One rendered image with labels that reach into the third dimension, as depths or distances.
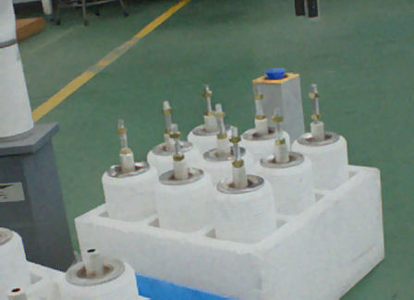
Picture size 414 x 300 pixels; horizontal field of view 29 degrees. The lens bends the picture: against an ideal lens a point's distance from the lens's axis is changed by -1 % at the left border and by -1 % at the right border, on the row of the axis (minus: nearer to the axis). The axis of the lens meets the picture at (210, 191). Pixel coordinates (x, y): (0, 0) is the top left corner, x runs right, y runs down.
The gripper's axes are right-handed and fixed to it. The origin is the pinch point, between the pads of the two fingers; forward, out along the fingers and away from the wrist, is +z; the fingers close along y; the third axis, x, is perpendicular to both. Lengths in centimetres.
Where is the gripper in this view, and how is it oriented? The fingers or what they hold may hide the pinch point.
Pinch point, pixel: (306, 10)
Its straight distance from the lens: 139.2
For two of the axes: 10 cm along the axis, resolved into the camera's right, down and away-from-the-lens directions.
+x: -9.8, 1.7, -1.2
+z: 1.2, 9.3, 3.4
